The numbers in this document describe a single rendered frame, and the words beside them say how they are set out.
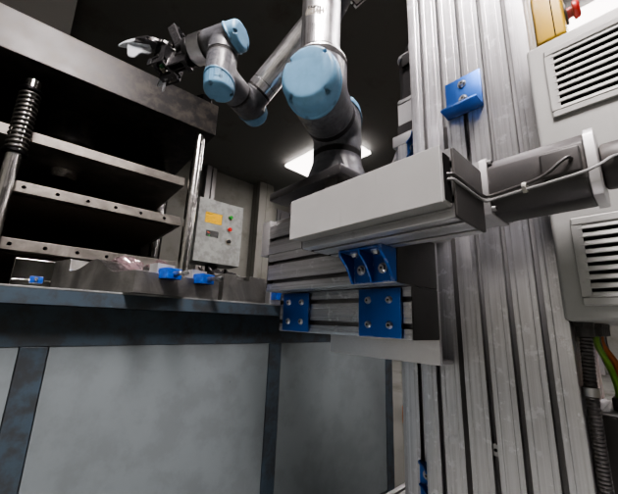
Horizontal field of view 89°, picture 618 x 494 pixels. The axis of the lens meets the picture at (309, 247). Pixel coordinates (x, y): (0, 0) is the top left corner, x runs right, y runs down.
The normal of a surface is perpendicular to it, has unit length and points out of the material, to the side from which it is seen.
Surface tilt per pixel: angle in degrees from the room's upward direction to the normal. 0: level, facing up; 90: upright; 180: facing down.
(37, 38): 90
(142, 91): 90
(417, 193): 90
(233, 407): 90
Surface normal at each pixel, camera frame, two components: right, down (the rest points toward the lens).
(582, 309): -0.73, -0.18
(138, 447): 0.65, -0.15
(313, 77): -0.37, -0.10
